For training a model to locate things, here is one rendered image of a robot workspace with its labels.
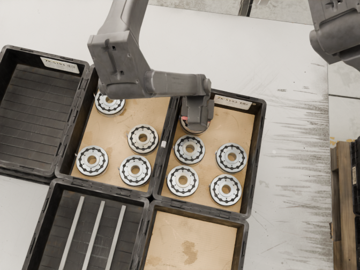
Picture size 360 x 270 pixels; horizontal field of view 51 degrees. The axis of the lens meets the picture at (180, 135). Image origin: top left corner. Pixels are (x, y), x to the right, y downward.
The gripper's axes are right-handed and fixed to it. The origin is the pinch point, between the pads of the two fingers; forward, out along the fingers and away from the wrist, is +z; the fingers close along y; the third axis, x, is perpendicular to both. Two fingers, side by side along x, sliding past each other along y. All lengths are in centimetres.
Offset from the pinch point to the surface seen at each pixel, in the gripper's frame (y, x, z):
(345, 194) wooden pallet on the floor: 84, -4, 74
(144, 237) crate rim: -11.8, -40.8, -6.6
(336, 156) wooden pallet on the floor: 83, 18, 80
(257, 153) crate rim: 20.3, -11.5, -4.4
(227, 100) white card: 10.3, 6.6, -2.2
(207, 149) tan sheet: 5.2, -9.4, 4.1
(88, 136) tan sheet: -35.3, -9.2, 3.5
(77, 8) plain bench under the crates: -53, 51, 17
